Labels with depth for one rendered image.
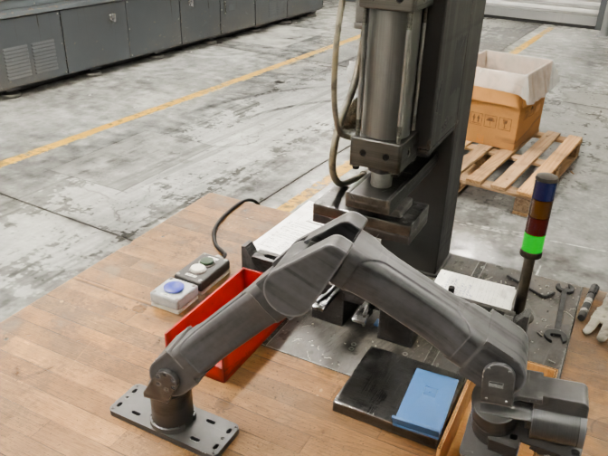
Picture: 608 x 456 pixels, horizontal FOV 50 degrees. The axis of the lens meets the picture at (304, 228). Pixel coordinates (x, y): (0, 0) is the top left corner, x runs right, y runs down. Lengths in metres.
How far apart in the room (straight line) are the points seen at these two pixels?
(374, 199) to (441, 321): 0.38
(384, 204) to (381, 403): 0.32
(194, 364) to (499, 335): 0.40
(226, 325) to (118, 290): 0.55
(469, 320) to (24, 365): 0.77
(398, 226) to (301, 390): 0.31
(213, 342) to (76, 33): 5.73
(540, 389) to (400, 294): 0.20
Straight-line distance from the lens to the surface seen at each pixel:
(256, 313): 0.81
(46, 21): 6.27
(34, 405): 1.13
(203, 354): 0.89
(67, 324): 1.30
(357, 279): 0.73
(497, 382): 0.77
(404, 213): 1.12
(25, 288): 3.20
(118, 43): 6.84
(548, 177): 1.20
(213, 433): 1.01
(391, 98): 1.03
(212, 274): 1.34
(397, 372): 1.11
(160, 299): 1.28
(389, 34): 1.01
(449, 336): 0.75
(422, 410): 1.05
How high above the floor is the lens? 1.63
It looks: 28 degrees down
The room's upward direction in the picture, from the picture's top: 1 degrees clockwise
